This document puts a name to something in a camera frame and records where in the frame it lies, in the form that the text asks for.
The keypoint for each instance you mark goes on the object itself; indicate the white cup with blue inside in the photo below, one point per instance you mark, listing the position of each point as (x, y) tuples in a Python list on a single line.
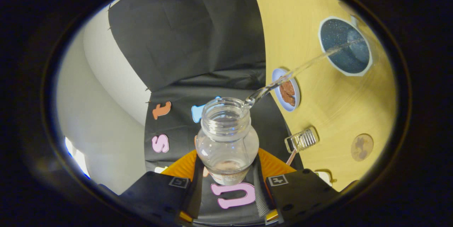
[(339, 39)]

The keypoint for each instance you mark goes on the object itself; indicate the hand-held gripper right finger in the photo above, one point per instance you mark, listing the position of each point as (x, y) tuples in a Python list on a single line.
[(300, 191)]

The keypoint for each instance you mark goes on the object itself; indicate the round cork coaster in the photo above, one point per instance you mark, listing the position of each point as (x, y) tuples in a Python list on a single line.
[(362, 147)]

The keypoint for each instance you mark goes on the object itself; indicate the black backdrop cloth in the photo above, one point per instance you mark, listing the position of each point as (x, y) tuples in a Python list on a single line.
[(194, 43)]

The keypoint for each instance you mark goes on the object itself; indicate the light blue plate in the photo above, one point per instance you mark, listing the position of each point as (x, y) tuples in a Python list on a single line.
[(296, 92)]

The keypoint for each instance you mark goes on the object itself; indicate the clear plastic bottle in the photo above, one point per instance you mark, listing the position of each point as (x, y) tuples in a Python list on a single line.
[(226, 142)]

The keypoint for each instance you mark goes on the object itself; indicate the wooden table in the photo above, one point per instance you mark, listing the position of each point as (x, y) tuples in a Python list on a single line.
[(336, 106)]

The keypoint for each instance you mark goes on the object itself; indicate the clear juice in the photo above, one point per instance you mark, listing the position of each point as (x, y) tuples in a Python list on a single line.
[(304, 66)]

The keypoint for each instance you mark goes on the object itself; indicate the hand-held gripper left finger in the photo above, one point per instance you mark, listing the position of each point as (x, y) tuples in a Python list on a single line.
[(194, 195)]

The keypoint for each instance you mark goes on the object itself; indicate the brown cookie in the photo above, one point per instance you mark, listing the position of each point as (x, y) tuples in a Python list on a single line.
[(290, 100), (287, 87)]

